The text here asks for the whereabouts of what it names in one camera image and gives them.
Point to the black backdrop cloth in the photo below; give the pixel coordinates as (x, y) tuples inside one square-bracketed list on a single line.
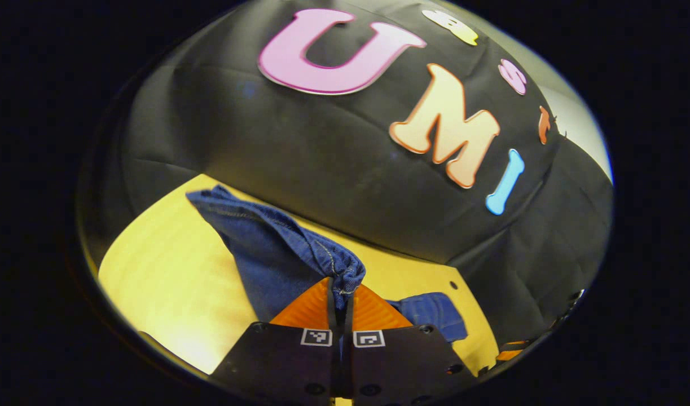
[(322, 158)]

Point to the blue denim jeans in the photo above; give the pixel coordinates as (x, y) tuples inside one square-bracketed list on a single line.
[(266, 254)]

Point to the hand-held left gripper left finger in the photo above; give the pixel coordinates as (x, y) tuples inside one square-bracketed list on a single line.
[(282, 361)]

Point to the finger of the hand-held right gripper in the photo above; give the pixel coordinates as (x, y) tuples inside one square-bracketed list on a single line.
[(511, 351)]

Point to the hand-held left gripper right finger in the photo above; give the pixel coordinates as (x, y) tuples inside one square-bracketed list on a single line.
[(401, 361)]

